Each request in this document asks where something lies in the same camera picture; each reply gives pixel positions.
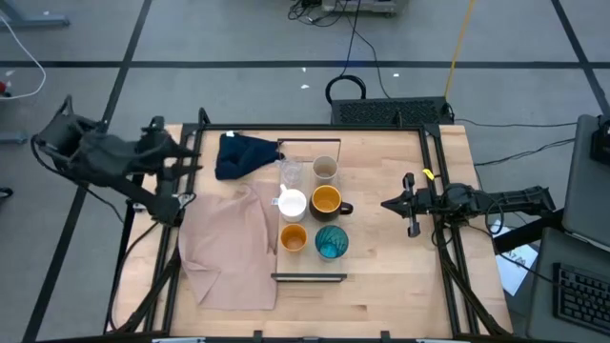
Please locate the black aluminium rig frame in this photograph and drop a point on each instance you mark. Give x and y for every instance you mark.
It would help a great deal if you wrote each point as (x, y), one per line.
(310, 127)

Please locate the black perforated computer tower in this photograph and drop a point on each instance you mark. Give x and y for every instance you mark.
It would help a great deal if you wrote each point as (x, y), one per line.
(391, 112)

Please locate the white paper sheet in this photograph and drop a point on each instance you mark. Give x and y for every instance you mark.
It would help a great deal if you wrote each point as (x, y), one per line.
(517, 267)

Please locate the grey table foot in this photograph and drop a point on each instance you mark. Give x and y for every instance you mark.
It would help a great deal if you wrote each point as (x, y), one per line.
(12, 137)
(33, 20)

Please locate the grey desk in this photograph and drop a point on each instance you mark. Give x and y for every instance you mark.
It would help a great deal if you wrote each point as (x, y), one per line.
(543, 286)

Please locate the clear plastic cup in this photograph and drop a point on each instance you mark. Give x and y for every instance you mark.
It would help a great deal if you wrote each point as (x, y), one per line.
(291, 172)

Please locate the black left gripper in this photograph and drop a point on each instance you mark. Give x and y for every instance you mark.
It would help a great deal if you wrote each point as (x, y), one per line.
(155, 147)

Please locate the navy blue cloth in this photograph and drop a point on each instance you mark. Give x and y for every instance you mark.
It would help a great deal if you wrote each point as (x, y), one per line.
(243, 157)

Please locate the beige cup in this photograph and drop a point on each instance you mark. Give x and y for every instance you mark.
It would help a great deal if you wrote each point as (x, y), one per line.
(325, 167)

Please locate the small red object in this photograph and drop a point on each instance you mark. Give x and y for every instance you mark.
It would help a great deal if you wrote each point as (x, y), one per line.
(4, 88)

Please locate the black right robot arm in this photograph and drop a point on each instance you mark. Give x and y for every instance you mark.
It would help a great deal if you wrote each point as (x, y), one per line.
(519, 200)

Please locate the yellow tag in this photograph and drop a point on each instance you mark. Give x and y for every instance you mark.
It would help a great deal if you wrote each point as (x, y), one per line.
(429, 174)

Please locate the grey laptop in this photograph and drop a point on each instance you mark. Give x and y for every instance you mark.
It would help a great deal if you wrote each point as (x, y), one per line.
(588, 200)

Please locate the dark mug orange inside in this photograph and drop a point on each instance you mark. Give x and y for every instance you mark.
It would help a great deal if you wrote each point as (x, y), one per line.
(325, 199)

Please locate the teal faceted plastic cup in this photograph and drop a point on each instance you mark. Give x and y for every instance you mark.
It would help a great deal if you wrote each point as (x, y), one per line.
(331, 242)

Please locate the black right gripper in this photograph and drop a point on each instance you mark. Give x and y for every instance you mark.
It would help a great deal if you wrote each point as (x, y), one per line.
(426, 205)

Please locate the white mug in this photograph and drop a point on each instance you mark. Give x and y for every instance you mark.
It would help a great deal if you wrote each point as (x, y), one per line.
(292, 205)

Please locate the black desk device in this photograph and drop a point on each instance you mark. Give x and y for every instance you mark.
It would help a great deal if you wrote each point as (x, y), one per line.
(601, 143)

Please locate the grey equipment cart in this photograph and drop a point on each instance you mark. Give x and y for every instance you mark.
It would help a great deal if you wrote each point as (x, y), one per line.
(362, 6)

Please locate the black keyboard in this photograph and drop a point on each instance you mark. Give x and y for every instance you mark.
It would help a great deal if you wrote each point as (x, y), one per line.
(583, 300)

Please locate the orange cup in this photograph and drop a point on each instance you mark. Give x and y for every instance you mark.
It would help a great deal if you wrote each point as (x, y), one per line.
(293, 237)

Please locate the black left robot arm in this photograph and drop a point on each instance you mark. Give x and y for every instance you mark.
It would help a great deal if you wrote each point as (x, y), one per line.
(143, 197)

